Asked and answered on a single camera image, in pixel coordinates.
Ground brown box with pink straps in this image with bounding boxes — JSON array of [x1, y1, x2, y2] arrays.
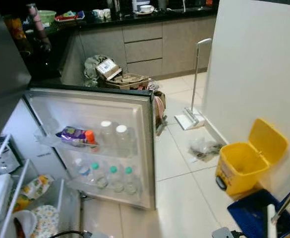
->
[[154, 89, 168, 135]]

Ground cardboard box with white label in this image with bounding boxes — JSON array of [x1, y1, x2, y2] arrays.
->
[[95, 58, 122, 80]]

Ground grey kitchen counter cabinet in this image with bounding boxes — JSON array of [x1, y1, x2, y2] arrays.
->
[[60, 7, 218, 86]]

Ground yellow dotted patterned plate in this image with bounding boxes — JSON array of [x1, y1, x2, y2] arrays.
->
[[32, 205, 60, 238]]

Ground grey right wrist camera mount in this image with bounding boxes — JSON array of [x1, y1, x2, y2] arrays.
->
[[212, 227, 244, 238]]

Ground yellow green printed packet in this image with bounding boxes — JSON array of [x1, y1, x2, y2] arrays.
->
[[15, 175, 55, 212]]

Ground silver metal pole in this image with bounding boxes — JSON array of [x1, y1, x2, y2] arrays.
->
[[271, 178, 290, 224]]

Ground white stick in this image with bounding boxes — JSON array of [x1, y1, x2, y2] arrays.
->
[[267, 204, 277, 238]]

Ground small fridge door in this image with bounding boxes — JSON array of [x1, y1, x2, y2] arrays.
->
[[25, 87, 158, 210]]

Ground grey green cloth bag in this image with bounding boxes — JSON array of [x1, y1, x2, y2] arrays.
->
[[83, 55, 108, 87]]

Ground clear plastic bag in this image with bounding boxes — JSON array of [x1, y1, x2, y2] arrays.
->
[[188, 137, 224, 162]]

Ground yellow orange snack packages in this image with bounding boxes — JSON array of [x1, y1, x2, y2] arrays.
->
[[3, 15, 29, 53]]

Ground red tray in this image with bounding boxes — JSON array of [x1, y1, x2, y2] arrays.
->
[[55, 11, 86, 23]]

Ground white cup on saucer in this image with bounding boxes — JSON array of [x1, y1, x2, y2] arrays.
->
[[137, 4, 156, 15]]

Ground purple snack packet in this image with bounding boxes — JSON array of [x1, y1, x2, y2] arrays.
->
[[56, 126, 88, 148]]

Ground white picture printed box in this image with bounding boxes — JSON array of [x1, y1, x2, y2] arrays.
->
[[0, 136, 21, 174]]

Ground blue plastic bin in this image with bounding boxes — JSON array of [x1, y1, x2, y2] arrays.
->
[[228, 189, 290, 238]]

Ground small fridge body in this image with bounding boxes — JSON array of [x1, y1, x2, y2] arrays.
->
[[0, 0, 83, 238]]

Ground green cap clear bottle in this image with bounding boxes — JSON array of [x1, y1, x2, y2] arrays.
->
[[122, 167, 139, 195], [89, 162, 108, 190], [107, 166, 124, 193]]

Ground white cap clear bottle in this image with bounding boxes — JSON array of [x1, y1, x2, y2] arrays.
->
[[98, 120, 116, 155], [114, 125, 135, 158]]

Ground pink tumbler bottle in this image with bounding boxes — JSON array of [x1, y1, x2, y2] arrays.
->
[[27, 4, 52, 53]]

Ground white bowl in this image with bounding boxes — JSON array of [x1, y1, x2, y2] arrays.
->
[[12, 211, 37, 238]]

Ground orange cap small bottle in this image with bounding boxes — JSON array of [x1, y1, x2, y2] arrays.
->
[[84, 130, 97, 149]]

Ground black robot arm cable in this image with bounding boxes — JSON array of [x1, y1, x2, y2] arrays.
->
[[49, 229, 93, 238]]

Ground white long-handled dustpan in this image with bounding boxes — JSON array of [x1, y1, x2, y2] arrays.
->
[[174, 38, 213, 131]]

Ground yellow cartoon pedal bin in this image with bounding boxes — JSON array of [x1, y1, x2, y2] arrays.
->
[[215, 118, 289, 196]]

